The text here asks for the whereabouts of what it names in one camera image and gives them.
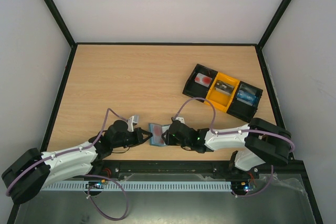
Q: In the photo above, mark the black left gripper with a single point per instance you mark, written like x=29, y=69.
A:
x=139, y=140

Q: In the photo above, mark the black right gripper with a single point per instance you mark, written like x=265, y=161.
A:
x=166, y=137

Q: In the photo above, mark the teal leather card holder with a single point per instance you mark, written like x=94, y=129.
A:
x=164, y=129

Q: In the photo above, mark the white card orange circles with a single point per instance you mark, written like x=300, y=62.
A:
x=157, y=132

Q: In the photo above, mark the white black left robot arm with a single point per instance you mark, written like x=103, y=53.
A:
x=35, y=170

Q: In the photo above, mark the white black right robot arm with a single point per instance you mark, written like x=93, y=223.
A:
x=258, y=142

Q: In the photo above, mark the white card red circles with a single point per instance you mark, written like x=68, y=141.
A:
x=203, y=80

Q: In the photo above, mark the dark card in yellow bin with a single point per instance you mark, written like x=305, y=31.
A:
x=224, y=87

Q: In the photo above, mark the black bin with blue cards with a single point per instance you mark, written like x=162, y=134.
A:
x=241, y=110

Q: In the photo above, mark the blue cards stack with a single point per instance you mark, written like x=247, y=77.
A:
x=247, y=95

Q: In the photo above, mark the black plastic bin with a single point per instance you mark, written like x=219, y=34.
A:
x=193, y=89

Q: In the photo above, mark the yellow plastic bin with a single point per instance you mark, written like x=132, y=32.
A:
x=219, y=100

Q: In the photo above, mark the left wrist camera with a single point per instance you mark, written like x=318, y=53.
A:
x=132, y=122

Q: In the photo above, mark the white slotted cable duct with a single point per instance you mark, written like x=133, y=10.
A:
x=72, y=185

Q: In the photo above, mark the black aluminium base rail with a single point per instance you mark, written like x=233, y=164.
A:
x=213, y=169

